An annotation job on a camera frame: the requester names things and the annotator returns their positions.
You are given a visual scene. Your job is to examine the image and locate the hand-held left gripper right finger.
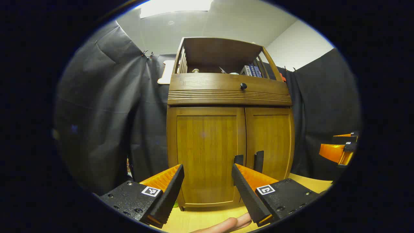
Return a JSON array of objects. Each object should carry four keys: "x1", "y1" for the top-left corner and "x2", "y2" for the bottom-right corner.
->
[{"x1": 231, "y1": 163, "x2": 321, "y2": 227}]

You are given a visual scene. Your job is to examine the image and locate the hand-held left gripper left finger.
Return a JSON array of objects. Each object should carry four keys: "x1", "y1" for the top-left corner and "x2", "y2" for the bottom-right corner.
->
[{"x1": 99, "y1": 163, "x2": 185, "y2": 228}]

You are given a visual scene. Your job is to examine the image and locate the wooden cabinet door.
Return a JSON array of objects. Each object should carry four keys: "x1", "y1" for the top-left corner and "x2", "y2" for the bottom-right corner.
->
[
  {"x1": 168, "y1": 107, "x2": 246, "y2": 207},
  {"x1": 245, "y1": 107, "x2": 295, "y2": 182}
]

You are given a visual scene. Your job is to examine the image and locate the wooden double-door shoe cabinet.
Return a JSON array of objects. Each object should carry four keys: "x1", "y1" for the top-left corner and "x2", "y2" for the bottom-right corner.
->
[{"x1": 167, "y1": 37, "x2": 295, "y2": 211}]

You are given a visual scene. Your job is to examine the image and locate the wooden cabinet drawer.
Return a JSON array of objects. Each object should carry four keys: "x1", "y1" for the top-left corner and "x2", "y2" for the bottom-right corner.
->
[{"x1": 168, "y1": 73, "x2": 292, "y2": 106}]

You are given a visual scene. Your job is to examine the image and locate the black backdrop cloth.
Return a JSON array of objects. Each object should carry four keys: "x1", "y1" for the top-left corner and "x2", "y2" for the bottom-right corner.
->
[{"x1": 53, "y1": 21, "x2": 361, "y2": 194}]

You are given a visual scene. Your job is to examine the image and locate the ceiling light panel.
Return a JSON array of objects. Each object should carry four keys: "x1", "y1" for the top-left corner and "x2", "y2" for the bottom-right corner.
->
[{"x1": 139, "y1": 0, "x2": 214, "y2": 19}]

